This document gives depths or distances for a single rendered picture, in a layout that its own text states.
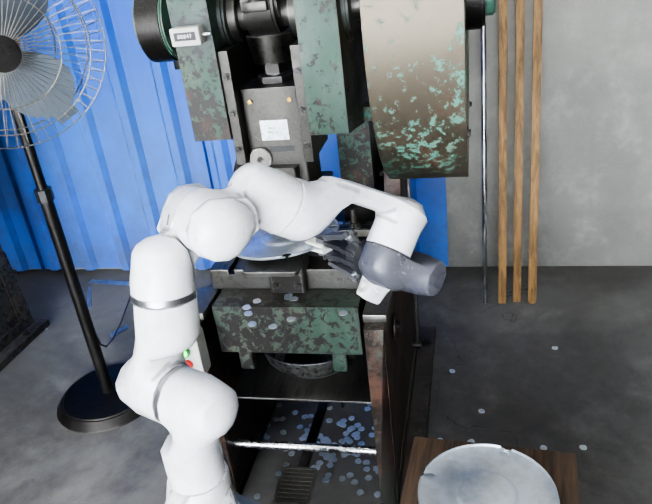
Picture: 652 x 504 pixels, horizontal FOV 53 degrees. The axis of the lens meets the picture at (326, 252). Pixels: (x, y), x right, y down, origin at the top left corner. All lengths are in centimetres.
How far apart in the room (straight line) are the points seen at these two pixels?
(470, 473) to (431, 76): 85
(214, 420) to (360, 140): 102
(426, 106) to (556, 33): 159
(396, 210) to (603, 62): 172
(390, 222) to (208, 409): 50
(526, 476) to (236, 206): 89
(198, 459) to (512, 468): 70
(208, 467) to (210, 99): 85
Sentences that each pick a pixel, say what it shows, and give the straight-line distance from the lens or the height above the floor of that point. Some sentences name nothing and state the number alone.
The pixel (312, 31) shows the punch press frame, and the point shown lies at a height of 130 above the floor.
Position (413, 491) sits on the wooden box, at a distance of 159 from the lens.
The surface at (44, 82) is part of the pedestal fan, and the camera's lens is 214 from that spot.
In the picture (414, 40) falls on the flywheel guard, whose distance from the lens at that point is 123.
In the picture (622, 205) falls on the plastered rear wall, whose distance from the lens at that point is 309.
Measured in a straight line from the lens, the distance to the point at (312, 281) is 174.
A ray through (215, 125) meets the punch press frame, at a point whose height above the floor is 110.
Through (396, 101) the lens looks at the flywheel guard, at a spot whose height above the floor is 120.
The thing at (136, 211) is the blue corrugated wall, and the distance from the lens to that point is 339.
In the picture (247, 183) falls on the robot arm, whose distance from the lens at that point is 112.
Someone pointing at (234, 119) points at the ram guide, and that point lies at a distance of 165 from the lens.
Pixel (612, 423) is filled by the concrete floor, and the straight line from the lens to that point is 233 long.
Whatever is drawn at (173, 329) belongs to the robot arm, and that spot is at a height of 94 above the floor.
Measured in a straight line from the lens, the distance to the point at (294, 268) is 158.
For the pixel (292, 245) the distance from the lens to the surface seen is 165.
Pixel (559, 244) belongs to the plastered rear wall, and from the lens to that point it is 312.
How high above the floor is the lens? 151
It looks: 27 degrees down
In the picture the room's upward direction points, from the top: 7 degrees counter-clockwise
